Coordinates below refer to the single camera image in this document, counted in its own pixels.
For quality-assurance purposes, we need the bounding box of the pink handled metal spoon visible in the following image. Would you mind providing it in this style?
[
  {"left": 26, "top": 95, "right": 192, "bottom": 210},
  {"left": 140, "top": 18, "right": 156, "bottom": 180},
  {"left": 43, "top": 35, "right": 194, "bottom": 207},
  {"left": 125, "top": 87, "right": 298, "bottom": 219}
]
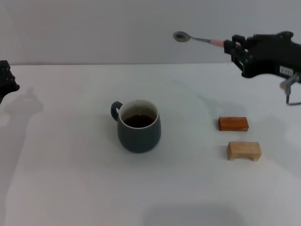
[{"left": 173, "top": 31, "right": 228, "bottom": 48}]

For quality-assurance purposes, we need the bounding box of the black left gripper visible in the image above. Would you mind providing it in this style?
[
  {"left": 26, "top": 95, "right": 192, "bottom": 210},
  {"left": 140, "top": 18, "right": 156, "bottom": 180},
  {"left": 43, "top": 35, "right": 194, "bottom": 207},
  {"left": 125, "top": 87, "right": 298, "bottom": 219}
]
[{"left": 0, "top": 60, "right": 20, "bottom": 105}]

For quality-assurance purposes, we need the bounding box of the light wooden arch block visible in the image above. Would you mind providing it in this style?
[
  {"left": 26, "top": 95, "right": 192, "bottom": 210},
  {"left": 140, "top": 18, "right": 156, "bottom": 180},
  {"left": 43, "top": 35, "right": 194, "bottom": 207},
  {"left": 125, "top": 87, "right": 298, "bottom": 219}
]
[{"left": 227, "top": 141, "right": 262, "bottom": 162}]

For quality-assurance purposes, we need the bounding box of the dark grey ceramic mug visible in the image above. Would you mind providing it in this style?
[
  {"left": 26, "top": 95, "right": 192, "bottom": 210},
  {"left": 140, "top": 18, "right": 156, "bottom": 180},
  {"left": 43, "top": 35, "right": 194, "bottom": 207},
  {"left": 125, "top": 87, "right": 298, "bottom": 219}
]
[{"left": 111, "top": 99, "right": 162, "bottom": 154}]

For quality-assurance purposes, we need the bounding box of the dark coffee liquid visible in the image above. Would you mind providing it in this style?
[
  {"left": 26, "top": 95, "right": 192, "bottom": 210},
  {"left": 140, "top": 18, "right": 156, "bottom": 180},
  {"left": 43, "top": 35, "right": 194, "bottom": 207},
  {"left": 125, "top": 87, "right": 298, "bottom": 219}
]
[{"left": 123, "top": 113, "right": 158, "bottom": 129}]

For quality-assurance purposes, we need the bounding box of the dark brown wooden block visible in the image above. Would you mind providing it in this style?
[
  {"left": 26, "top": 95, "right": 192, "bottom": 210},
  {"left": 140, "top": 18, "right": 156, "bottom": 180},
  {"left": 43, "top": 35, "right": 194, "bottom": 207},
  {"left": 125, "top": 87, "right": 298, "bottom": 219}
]
[{"left": 218, "top": 117, "right": 249, "bottom": 132}]

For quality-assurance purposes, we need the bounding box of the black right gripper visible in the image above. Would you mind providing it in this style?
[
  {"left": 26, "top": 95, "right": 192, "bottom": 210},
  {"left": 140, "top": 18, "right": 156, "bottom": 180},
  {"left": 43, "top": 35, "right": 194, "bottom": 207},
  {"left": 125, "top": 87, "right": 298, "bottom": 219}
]
[{"left": 224, "top": 31, "right": 301, "bottom": 78}]

